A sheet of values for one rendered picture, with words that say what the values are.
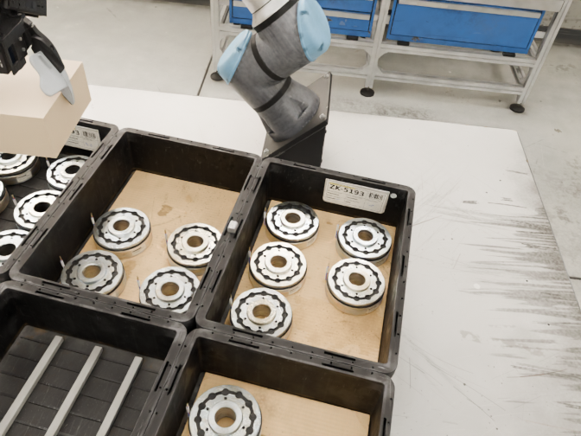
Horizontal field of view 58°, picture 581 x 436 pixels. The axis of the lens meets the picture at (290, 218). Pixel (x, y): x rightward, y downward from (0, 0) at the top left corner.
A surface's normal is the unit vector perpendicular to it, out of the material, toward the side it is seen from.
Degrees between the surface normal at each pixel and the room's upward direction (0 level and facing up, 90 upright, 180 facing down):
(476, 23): 90
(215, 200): 0
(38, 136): 90
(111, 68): 0
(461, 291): 0
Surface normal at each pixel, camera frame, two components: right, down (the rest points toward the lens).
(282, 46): -0.34, 0.62
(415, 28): -0.08, 0.72
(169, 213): 0.07, -0.69
